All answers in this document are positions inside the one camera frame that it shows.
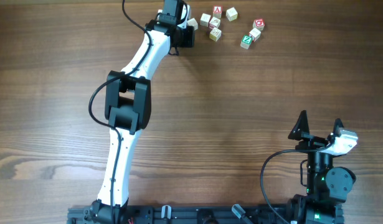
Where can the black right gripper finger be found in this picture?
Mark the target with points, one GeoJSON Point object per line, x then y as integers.
{"type": "Point", "coordinates": [337, 126]}
{"type": "Point", "coordinates": [301, 129]}

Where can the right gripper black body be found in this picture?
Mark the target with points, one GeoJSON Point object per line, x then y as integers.
{"type": "Point", "coordinates": [312, 142]}

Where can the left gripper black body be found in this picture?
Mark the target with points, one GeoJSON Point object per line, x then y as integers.
{"type": "Point", "coordinates": [171, 18]}

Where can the yellow picture block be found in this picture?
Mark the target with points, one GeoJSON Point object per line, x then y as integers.
{"type": "Point", "coordinates": [215, 34]}

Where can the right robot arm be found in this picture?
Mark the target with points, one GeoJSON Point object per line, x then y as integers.
{"type": "Point", "coordinates": [327, 186]}

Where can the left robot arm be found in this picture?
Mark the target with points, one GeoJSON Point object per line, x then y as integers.
{"type": "Point", "coordinates": [128, 110]}

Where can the white block red edge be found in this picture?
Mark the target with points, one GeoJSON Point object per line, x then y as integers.
{"type": "Point", "coordinates": [192, 22]}

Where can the white block top row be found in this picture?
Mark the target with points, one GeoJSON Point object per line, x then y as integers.
{"type": "Point", "coordinates": [189, 12]}

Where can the plain white wooden block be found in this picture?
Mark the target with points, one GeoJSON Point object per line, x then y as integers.
{"type": "Point", "coordinates": [205, 19]}

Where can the red picture block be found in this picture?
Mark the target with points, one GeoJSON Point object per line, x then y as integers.
{"type": "Point", "coordinates": [214, 23]}

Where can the red A letter block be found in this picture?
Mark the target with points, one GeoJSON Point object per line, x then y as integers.
{"type": "Point", "coordinates": [217, 11]}

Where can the yellow edged white block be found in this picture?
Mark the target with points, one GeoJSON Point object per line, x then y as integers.
{"type": "Point", "coordinates": [231, 14]}

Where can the green Z letter block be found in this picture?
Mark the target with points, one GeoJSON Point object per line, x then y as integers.
{"type": "Point", "coordinates": [246, 42]}

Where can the white block red side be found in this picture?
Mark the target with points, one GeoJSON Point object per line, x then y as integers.
{"type": "Point", "coordinates": [255, 34]}

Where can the red O letter block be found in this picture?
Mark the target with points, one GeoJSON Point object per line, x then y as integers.
{"type": "Point", "coordinates": [259, 24]}

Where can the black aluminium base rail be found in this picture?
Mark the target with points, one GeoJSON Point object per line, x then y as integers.
{"type": "Point", "coordinates": [194, 215]}

